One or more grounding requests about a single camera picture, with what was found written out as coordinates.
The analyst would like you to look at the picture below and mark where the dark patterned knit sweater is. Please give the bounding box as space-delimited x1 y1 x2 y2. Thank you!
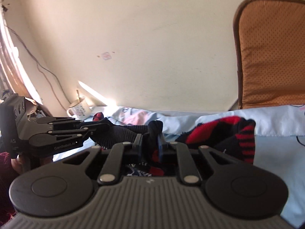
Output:
90 112 256 176

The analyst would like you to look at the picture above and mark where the person's left hand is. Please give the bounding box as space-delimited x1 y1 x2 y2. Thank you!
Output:
11 154 53 174

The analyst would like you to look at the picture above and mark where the white enamel mug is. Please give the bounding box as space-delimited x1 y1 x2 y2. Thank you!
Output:
66 97 92 120

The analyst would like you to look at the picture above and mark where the light blue cartoon bedsheet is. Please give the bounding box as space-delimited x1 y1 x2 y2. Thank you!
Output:
52 103 305 229

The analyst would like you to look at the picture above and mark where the brown padded cushion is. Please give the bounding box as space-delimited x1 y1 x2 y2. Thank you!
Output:
233 0 304 109

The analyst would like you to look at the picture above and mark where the small pink wall sticker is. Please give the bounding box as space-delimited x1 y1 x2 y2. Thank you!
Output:
101 52 112 60

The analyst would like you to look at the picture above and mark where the dark wall cable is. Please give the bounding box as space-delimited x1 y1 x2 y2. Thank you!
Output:
4 25 72 111

